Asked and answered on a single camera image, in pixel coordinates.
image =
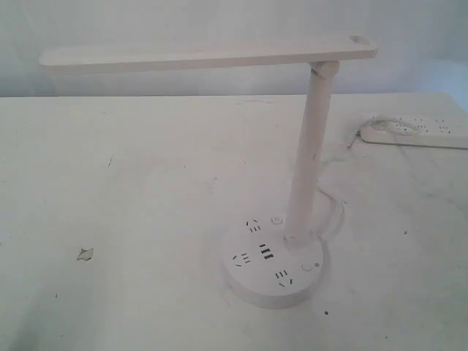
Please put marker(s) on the white power strip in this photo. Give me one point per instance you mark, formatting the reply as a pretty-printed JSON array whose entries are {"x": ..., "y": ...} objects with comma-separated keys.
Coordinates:
[{"x": 420, "y": 131}]

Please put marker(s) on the white desk lamp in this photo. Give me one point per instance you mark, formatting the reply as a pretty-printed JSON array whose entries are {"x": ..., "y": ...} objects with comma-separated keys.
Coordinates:
[{"x": 271, "y": 262}]

